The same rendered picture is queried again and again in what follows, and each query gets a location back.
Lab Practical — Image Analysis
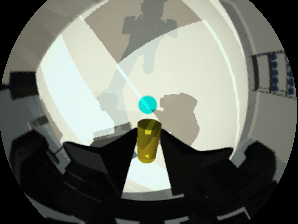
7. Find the cyan circle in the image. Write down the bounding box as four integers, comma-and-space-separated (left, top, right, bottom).
138, 96, 157, 115

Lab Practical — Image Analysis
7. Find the yellow cylinder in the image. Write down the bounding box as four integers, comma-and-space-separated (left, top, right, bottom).
137, 119, 162, 164

